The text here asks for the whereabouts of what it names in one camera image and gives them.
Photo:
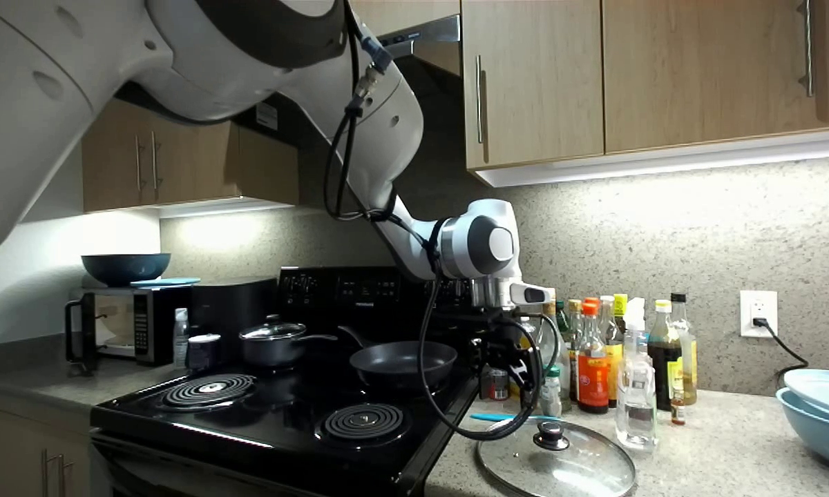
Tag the wooden cabinets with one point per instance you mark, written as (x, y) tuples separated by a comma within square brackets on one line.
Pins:
[(581, 78), (44, 449)]

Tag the upper wooden cabinets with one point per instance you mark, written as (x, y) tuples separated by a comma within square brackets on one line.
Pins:
[(581, 78)]

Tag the black frying pan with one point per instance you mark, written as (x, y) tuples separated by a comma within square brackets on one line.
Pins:
[(398, 367)]

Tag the white wall outlet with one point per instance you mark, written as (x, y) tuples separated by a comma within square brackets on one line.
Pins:
[(757, 314)]

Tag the clear spray bottle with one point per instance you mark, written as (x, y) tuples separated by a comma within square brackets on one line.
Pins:
[(637, 385)]

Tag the black electric stove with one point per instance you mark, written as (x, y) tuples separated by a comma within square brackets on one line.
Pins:
[(308, 429)]

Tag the glass lid with black knob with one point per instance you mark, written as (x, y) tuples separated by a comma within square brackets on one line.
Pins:
[(559, 459)]

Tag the dark blue bowl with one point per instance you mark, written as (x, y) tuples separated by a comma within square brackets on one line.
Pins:
[(124, 270)]

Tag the range hood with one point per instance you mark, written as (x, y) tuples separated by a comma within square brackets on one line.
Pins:
[(435, 42)]

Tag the light blue stacked bowls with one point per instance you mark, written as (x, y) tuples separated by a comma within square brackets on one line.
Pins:
[(804, 405)]

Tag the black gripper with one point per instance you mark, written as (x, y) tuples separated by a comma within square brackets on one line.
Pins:
[(510, 343)]

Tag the grey pot with glass lid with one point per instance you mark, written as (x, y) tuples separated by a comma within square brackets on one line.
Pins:
[(278, 343)]

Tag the lower wooden cabinets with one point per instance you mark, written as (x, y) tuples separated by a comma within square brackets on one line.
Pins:
[(44, 449)]

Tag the yellow label oil bottle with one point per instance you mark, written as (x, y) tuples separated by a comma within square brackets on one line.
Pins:
[(682, 368)]

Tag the blue spatula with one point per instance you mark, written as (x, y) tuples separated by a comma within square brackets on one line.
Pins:
[(493, 415)]

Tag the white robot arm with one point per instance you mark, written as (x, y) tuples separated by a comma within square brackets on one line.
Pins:
[(204, 63)]

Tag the dark soy sauce bottle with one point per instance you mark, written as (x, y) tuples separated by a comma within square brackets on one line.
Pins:
[(663, 351)]

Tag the orange sauce bottle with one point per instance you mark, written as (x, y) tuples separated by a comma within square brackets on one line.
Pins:
[(590, 360)]

